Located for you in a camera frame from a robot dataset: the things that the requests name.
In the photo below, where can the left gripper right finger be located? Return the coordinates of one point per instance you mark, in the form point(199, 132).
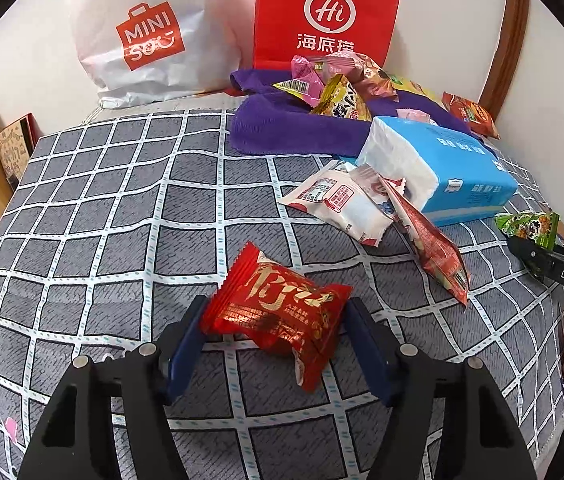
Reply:
point(480, 438)

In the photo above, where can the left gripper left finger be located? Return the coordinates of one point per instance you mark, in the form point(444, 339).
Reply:
point(74, 438)

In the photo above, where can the green snack packet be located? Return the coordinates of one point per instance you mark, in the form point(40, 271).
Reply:
point(541, 228)

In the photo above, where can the red snack packet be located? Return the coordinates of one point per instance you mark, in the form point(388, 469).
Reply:
point(282, 311)

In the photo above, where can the light pink snack packet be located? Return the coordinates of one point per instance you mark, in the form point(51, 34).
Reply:
point(415, 116)

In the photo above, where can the yellow snack packet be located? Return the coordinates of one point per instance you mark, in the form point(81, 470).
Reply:
point(338, 98)

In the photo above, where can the big pink snack bag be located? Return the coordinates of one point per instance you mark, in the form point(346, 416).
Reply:
point(311, 75)

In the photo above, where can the red-white long snack packet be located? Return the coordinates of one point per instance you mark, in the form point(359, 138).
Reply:
point(439, 256)

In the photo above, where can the blue tissue pack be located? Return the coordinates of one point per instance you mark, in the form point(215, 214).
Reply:
point(451, 177)

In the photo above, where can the white snack packet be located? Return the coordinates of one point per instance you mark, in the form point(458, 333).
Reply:
point(332, 196)

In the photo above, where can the orange-red chips bag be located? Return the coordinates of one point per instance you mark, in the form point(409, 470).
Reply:
point(474, 115)

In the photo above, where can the grey checked bed sheet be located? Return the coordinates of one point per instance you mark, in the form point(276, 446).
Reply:
point(119, 224)

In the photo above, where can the yellow chips bag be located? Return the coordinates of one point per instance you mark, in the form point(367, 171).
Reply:
point(406, 85)

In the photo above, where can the purple towel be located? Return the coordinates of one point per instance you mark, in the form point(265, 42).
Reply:
point(271, 121)

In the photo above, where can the brown framed picture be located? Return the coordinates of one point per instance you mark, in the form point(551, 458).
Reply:
point(17, 143)

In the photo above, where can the red Haidilao paper bag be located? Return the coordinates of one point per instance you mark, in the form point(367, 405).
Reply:
point(284, 28)

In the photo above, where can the white Miniso plastic bag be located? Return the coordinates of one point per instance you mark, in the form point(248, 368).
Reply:
point(138, 52)

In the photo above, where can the brown door frame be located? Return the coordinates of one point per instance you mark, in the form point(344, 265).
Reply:
point(506, 56)

